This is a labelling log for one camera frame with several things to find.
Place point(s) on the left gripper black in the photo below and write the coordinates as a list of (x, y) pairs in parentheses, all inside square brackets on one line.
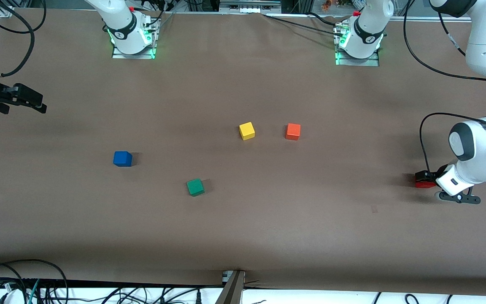
[(430, 174)]

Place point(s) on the red wooden cube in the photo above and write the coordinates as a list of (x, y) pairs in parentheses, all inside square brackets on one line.
[(424, 184)]

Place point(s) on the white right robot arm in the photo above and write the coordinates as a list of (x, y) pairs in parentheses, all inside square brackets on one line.
[(120, 21)]

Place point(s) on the blue wooden cube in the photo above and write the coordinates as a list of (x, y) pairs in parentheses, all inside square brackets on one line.
[(122, 159)]

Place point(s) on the brown table cover sheet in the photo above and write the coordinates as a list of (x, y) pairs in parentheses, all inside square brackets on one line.
[(310, 236)]

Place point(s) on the orange wooden cube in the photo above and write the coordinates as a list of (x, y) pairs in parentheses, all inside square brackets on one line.
[(292, 132)]

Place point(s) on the yellow wooden cube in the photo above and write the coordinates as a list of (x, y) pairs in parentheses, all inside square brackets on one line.
[(247, 131)]

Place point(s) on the green wooden cube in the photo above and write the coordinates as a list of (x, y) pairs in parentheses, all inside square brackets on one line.
[(195, 188)]

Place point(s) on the aluminium corner bracket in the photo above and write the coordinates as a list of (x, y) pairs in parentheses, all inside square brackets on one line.
[(6, 12)]

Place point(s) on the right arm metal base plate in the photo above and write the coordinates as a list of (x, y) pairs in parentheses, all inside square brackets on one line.
[(133, 56)]

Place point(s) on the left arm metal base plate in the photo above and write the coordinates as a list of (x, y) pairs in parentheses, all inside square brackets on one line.
[(357, 62)]

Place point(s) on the aluminium frame profile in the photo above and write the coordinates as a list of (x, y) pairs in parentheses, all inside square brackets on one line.
[(249, 5)]

